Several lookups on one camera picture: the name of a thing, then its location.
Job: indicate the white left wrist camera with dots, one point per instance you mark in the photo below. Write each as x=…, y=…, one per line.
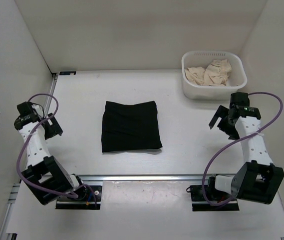
x=39, y=109

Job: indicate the beige trousers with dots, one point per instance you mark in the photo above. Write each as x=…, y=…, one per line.
x=216, y=74

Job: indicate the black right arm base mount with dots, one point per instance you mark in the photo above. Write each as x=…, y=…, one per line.
x=199, y=204

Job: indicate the white plastic laundry basket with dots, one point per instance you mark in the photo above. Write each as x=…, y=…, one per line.
x=199, y=58

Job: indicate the dark label sticker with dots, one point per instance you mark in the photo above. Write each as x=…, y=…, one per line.
x=67, y=73

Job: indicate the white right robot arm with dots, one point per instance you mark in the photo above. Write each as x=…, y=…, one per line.
x=258, y=180

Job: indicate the black trousers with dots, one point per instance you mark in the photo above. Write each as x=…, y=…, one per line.
x=130, y=127

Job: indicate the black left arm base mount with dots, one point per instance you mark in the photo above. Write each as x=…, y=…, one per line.
x=88, y=200

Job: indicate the aluminium table edge rail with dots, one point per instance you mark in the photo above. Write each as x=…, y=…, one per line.
x=141, y=177

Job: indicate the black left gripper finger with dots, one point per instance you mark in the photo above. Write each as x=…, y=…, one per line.
x=52, y=130
x=52, y=121

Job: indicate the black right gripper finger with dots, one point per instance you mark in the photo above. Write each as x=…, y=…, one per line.
x=228, y=129
x=221, y=112

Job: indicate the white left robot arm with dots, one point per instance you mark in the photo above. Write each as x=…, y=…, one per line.
x=43, y=169

